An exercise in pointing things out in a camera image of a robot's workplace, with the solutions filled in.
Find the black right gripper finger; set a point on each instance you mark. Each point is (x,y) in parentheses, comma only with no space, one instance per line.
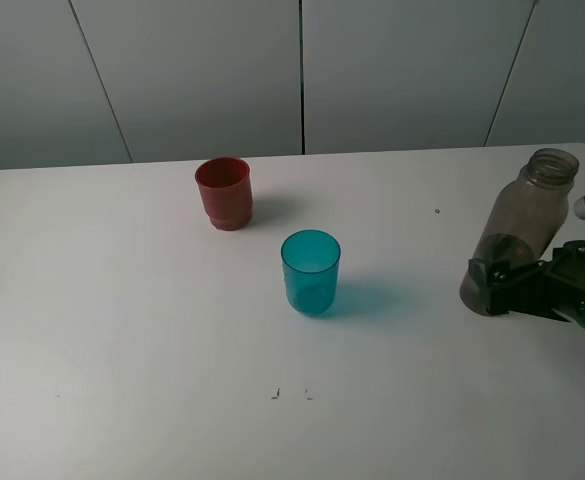
(503,289)

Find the smoky brown plastic bottle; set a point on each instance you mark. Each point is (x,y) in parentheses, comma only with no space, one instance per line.
(528,212)

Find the teal translucent plastic cup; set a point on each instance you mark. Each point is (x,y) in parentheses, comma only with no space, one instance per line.
(310,261)

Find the red plastic cup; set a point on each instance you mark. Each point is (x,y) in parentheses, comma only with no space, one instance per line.
(225,188)

